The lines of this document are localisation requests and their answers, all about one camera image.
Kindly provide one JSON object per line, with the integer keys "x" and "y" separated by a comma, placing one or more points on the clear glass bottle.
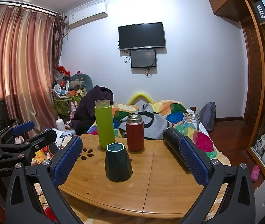
{"x": 190, "y": 128}

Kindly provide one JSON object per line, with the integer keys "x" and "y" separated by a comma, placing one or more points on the black wall television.
{"x": 141, "y": 36}

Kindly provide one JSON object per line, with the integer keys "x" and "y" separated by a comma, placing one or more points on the white plastic bottle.
{"x": 60, "y": 124}

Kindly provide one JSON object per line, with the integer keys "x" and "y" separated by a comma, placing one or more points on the red bag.
{"x": 62, "y": 70}

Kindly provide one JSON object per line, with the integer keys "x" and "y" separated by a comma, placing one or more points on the small black monitor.
{"x": 143, "y": 58}

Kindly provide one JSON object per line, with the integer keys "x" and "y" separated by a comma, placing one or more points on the pink rabbit doll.
{"x": 73, "y": 109}

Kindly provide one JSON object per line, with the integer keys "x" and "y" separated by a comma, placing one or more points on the white air conditioner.
{"x": 85, "y": 16}

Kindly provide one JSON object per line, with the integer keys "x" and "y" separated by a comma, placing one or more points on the pink striped curtain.
{"x": 18, "y": 63}

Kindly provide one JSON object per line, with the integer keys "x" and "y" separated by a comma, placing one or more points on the dark green faceted cup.
{"x": 118, "y": 165}

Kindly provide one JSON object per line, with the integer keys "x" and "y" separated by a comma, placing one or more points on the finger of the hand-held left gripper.
{"x": 22, "y": 127}
{"x": 42, "y": 138}

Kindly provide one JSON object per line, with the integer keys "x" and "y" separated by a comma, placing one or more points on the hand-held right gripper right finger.
{"x": 193, "y": 161}

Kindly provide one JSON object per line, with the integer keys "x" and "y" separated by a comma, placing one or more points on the green basket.
{"x": 62, "y": 106}

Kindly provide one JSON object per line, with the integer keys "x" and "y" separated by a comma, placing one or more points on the red thermos flask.
{"x": 134, "y": 137}

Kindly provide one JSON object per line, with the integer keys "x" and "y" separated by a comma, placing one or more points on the lime green bottle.
{"x": 104, "y": 126}

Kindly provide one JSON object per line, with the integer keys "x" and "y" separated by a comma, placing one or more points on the dark purple jacket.
{"x": 88, "y": 107}

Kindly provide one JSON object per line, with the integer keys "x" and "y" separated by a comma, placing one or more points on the yellow foam tube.
{"x": 139, "y": 95}

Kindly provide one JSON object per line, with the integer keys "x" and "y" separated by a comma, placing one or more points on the black cylindrical flask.
{"x": 172, "y": 140}

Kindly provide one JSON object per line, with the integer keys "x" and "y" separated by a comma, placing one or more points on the colourful patchwork blanket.
{"x": 202, "y": 142}

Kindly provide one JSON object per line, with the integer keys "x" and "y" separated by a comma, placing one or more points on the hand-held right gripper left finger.
{"x": 68, "y": 161}

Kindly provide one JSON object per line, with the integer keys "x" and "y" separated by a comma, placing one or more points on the grey sweater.
{"x": 151, "y": 123}

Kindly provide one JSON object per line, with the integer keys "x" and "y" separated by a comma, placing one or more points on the black storage box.
{"x": 261, "y": 12}

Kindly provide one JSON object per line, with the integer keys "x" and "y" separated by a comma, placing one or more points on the brown patterned curtain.
{"x": 60, "y": 42}

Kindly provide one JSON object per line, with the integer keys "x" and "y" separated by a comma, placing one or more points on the pink slipper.
{"x": 254, "y": 173}

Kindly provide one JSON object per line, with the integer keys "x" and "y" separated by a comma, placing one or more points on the grey bag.
{"x": 263, "y": 143}

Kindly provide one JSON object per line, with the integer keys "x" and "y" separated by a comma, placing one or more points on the grey backpack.
{"x": 208, "y": 116}

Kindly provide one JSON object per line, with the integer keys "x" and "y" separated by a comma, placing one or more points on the grey-green plush cushion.
{"x": 83, "y": 80}

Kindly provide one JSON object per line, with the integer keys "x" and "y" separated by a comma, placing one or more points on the wooden wardrobe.
{"x": 253, "y": 74}

